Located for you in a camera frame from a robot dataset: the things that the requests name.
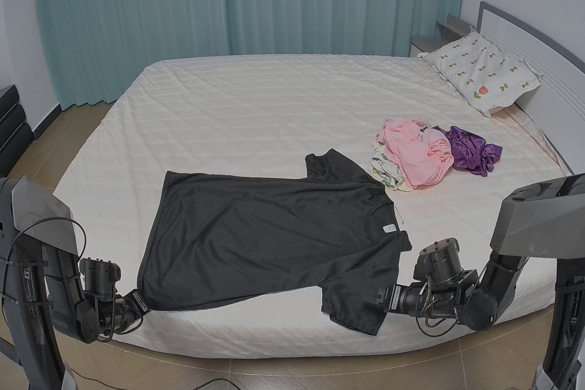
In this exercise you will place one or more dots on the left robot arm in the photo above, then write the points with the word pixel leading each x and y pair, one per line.
pixel 59 283

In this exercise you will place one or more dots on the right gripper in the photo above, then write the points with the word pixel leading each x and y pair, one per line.
pixel 400 299

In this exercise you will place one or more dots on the black T-shirt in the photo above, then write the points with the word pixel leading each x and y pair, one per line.
pixel 256 242

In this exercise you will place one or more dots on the black chest of drawers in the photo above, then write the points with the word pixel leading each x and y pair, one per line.
pixel 13 127

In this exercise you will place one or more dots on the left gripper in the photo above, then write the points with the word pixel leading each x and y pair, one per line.
pixel 130 308

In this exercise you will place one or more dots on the grey bedside table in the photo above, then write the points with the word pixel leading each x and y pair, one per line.
pixel 425 45

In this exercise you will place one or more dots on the purple garment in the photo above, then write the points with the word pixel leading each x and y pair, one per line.
pixel 475 150

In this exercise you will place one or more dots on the white printed garment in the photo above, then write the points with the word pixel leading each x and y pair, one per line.
pixel 388 173

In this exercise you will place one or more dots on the white printed pillow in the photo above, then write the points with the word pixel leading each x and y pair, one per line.
pixel 480 68

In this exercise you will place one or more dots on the bed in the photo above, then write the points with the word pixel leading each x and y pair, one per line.
pixel 251 118

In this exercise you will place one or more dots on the pink garment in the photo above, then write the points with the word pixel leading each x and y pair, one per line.
pixel 416 159

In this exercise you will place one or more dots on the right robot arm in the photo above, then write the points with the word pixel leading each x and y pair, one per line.
pixel 521 223

